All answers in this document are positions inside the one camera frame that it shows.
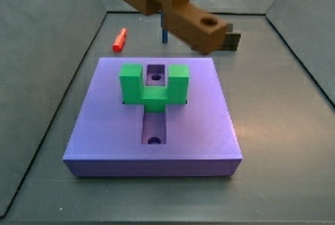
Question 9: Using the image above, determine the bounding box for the brown T-shaped block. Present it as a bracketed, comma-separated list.
[123, 0, 227, 54]

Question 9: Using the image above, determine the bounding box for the blue peg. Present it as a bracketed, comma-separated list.
[159, 11, 167, 44]

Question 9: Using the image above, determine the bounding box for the red peg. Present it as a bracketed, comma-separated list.
[112, 28, 127, 52]

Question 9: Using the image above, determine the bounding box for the green U-shaped block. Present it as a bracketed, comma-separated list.
[119, 64, 190, 113]

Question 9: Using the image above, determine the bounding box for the purple base block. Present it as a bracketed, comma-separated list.
[62, 58, 242, 177]

